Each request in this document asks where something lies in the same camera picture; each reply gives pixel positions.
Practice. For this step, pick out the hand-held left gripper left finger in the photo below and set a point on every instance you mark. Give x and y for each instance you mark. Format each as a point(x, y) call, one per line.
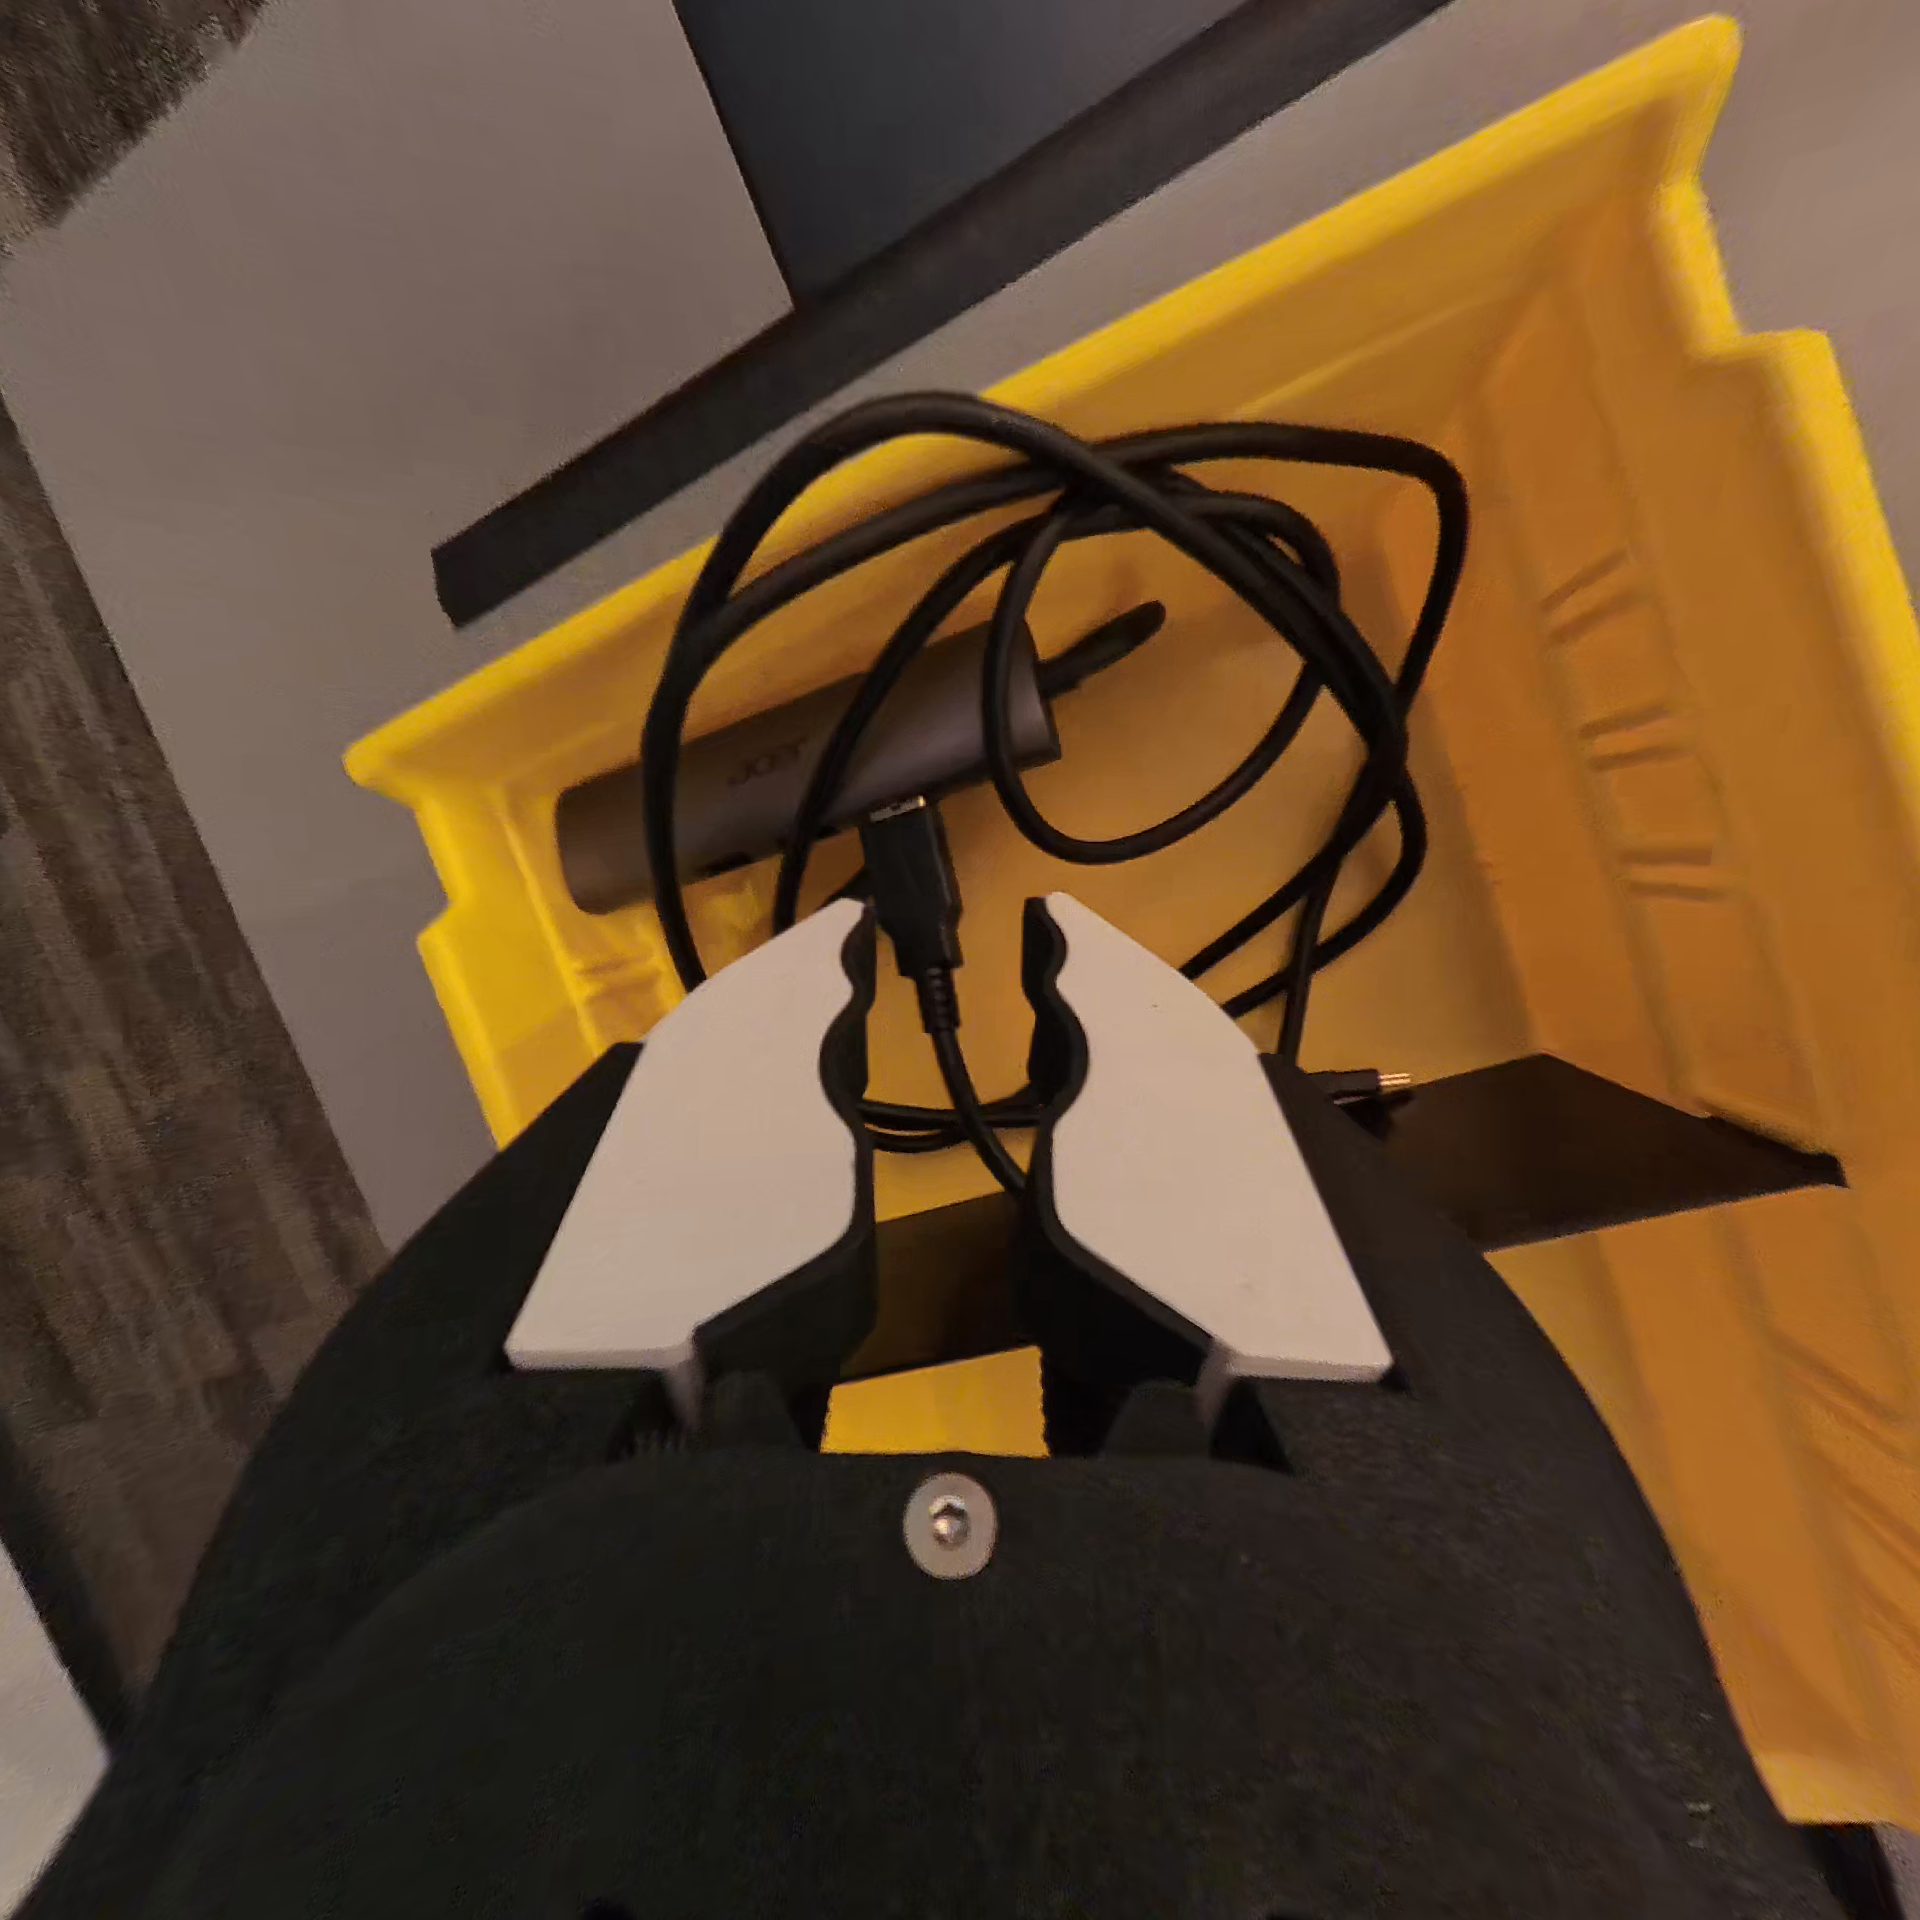
point(705, 1187)

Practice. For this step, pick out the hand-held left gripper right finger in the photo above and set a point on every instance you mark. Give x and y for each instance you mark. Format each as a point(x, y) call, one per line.
point(1199, 1187)

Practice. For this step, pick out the yellow storage bin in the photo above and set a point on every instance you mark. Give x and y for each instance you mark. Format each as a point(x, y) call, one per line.
point(1651, 598)

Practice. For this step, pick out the black bin divider plate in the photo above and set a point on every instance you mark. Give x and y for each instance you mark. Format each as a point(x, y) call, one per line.
point(1574, 1153)

